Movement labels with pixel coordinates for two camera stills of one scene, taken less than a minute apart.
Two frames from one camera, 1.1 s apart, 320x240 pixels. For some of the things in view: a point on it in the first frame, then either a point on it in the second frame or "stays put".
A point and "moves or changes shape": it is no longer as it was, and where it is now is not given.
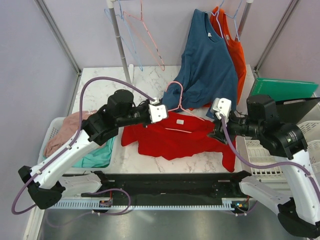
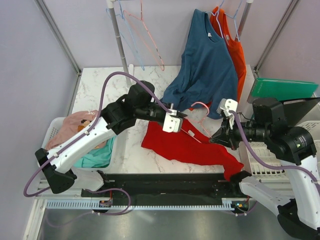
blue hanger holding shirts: [216, 13] stays put
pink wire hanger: [178, 130] moves or changes shape
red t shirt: [178, 135] moves or changes shape
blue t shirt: [208, 72] stays put
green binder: [282, 90] stays put
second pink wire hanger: [123, 12] stays put
